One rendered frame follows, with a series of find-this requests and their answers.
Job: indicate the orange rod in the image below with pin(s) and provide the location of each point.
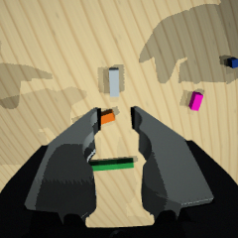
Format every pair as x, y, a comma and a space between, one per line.
107, 116

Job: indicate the green rod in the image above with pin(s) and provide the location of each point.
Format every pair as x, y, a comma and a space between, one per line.
112, 164

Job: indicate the grey rod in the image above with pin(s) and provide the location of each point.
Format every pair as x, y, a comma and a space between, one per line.
114, 81

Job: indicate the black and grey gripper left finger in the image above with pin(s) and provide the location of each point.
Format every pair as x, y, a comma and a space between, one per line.
55, 181

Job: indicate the magenta block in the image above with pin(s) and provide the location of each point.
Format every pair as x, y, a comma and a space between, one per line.
195, 101

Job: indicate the small dark blue block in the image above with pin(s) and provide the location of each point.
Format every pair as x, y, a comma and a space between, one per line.
233, 62

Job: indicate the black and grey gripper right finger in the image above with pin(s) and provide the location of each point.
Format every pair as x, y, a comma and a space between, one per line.
179, 176

